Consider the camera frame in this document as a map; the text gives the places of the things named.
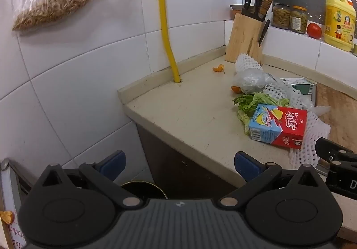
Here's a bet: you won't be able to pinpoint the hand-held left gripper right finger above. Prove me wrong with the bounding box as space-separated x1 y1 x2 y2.
220 151 324 207

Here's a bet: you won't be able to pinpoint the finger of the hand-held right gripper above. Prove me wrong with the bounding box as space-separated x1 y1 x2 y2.
316 138 357 164

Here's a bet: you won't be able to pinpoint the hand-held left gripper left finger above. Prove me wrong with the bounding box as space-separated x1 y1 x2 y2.
37 150 141 207

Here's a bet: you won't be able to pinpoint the large white foam net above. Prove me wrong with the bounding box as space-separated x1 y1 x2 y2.
264 79 331 166

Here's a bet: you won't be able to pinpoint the black trash can gold rim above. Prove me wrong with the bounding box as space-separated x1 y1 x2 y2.
120 180 168 200

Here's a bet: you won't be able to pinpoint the red blue drink carton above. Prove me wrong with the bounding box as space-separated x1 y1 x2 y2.
248 104 308 150

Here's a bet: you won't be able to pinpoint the napa cabbage leaf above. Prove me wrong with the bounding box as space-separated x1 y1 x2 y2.
233 92 291 136

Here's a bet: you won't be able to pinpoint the green white packet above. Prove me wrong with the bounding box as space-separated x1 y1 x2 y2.
280 77 314 96

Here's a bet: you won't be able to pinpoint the clear plastic bag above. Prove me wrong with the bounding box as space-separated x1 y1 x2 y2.
232 68 275 94

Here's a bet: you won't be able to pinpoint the wooden cutting board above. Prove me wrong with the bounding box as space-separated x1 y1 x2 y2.
315 83 357 155

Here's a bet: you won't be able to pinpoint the brown cabinet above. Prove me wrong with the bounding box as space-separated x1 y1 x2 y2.
135 123 247 200

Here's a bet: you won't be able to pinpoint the small white foam net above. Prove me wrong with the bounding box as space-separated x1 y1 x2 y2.
235 54 263 73

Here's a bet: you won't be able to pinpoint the white cutting board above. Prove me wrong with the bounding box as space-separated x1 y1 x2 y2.
0 158 27 249

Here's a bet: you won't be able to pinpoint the red tomato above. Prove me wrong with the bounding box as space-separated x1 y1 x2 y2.
307 22 322 40

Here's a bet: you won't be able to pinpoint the wooden knife block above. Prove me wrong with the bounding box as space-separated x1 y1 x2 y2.
225 13 270 63

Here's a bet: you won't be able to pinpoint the yellow detergent bottle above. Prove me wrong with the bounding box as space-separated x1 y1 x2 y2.
324 0 356 52

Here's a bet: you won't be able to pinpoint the glass jar green pickles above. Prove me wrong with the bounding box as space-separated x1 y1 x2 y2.
290 6 309 34

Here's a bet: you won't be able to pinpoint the glass jar brown pickles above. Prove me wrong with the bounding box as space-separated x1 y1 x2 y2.
272 3 292 29

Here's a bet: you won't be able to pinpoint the orange pump bottle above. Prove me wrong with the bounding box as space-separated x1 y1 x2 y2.
345 0 357 16

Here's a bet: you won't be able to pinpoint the yellow pipe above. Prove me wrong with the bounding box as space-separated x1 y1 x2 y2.
155 0 182 83

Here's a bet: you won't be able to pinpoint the clear bag of grains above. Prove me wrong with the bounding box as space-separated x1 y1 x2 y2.
12 0 95 32

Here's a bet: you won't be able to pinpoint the slim black handle knife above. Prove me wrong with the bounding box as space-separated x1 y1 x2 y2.
258 19 270 46

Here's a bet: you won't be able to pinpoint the wooden handle knife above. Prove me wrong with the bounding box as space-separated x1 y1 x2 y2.
261 0 274 19

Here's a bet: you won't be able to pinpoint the ridged black handle knife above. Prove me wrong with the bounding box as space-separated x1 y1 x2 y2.
252 0 263 18

